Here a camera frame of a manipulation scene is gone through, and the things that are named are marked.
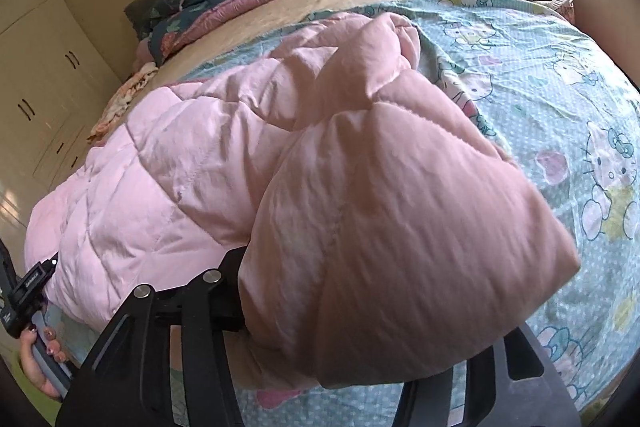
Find light blue cartoon bedsheet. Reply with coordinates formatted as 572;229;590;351
44;0;640;427

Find pink quilted jacket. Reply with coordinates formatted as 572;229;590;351
24;13;580;389

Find cream wardrobe with handles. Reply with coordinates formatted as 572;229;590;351
1;0;120;223

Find peach floral cloth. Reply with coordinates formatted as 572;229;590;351
86;62;158;145

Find left hand painted nails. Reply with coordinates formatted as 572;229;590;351
20;325;68;401

